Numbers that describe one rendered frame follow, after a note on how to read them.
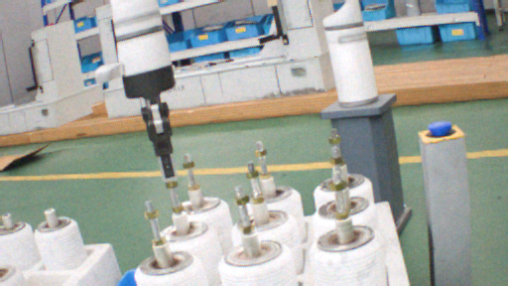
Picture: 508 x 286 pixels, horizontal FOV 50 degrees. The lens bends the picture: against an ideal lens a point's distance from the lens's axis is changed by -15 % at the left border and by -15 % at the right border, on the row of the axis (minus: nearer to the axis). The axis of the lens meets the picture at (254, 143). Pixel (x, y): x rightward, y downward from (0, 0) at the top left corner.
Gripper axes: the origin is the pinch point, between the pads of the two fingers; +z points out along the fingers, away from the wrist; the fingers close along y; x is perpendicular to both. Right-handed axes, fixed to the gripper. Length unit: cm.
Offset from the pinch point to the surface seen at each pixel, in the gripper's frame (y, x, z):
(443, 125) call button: -7.1, -40.9, 2.5
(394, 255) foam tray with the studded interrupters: -13.7, -27.1, 17.4
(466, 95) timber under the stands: 144, -136, 34
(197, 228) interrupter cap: -0.4, -2.1, 10.1
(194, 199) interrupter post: 10.1, -3.3, 8.6
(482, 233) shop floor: 16, -62, 36
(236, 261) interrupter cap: -16.5, -5.1, 10.0
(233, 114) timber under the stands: 223, -42, 33
